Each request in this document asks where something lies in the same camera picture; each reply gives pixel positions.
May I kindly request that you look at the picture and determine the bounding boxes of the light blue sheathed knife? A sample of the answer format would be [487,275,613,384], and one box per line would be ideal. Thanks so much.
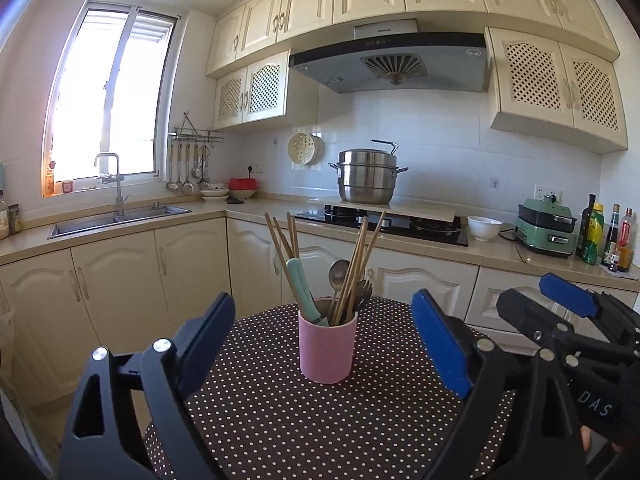
[285,257,325,326]

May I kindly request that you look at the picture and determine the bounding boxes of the dark sauce bottle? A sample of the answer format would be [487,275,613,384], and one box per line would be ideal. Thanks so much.
[601,203,621,268]

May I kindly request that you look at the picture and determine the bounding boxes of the kitchen window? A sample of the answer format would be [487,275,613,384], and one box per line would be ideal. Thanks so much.
[42,1,180,198]

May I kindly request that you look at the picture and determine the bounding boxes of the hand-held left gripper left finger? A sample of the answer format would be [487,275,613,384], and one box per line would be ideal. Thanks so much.
[59,291,237,480]

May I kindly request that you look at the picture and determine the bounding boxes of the bunch of wooden chopsticks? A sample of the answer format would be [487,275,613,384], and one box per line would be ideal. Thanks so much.
[264,210,387,327]

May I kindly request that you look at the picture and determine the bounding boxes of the white bowl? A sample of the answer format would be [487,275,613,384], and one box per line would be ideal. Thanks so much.
[467,215,504,242]

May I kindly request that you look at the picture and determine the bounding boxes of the black gas stove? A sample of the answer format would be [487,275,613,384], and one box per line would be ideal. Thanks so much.
[292,203,471,247]

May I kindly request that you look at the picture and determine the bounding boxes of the metal wall rack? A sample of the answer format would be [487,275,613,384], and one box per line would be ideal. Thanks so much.
[167,110,225,145]

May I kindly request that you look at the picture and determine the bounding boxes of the row of hanging kitchen ladles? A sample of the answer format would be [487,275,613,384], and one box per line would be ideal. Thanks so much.
[166,142,213,196]

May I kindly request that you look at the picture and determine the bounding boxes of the red container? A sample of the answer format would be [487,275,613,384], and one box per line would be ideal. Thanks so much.
[228,177,260,201]

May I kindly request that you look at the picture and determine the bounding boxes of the metal sink faucet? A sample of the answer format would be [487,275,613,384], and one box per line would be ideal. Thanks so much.
[94,152,130,217]

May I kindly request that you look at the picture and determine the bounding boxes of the green electric cooker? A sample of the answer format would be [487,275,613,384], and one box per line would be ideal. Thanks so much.
[512,197,578,260]

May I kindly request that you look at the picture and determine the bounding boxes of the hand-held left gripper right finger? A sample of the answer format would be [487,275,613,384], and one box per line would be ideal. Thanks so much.
[410,290,588,480]

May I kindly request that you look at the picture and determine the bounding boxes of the cream perforated plate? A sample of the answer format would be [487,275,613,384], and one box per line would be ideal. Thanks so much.
[287,131,323,166]

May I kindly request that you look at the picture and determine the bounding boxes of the grey range hood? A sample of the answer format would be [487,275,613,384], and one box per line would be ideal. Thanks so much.
[288,18,490,95]

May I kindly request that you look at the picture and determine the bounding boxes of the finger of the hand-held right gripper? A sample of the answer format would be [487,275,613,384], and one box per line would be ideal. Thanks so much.
[500,287,601,366]
[540,273,640,356]

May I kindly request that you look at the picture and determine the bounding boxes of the cream lower cabinets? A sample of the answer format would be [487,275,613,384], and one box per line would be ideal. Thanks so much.
[0,217,640,401]

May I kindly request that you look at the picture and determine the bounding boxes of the red sauce bottle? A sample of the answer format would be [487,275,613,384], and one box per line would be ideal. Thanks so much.
[616,208,636,273]

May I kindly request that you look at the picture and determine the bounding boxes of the stack of bowls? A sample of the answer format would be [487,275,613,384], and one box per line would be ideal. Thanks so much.
[200,182,231,202]

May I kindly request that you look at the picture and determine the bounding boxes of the beige kitchen countertop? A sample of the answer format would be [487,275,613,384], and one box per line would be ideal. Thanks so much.
[0,192,640,291]

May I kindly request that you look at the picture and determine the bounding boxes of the wooden-handled metal fork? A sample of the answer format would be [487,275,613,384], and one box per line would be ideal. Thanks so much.
[352,279,375,313]

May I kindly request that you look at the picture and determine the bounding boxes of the pink utensil holder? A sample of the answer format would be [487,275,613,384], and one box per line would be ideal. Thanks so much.
[298,296,359,385]

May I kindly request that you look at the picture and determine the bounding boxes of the cream lattice wall cabinet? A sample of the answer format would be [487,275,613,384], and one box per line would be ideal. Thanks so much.
[212,50,321,133]
[486,26,629,156]

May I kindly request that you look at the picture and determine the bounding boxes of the round polka dot table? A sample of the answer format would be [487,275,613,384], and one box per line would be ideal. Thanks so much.
[142,296,518,480]

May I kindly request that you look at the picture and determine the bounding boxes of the stainless steel steamer pot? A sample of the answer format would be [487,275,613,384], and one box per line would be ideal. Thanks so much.
[327,139,410,206]

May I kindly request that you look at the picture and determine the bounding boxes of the stainless steel sink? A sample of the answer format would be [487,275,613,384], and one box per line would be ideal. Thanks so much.
[47,201,193,240]

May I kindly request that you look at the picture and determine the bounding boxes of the green yellow bottle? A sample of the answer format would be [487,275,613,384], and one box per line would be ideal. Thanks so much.
[582,202,605,266]

